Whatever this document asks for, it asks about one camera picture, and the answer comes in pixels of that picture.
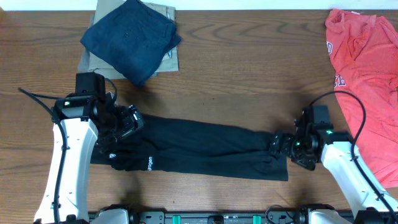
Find black t-shirt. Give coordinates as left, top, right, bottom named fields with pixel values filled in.
left=91, top=114, right=288, bottom=181

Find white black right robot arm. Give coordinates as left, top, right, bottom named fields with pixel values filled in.
left=270, top=122, right=397, bottom=223

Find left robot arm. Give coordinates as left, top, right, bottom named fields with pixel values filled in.
left=34, top=93, right=144, bottom=223

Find folded khaki pants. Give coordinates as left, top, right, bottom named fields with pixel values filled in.
left=78, top=0, right=179, bottom=80

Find folded navy blue shorts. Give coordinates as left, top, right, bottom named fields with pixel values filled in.
left=80, top=0, right=182, bottom=87

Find red t-shirt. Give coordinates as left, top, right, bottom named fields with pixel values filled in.
left=325, top=9, right=397, bottom=188

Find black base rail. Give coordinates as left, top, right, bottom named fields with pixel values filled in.
left=88, top=203, right=355, bottom=224

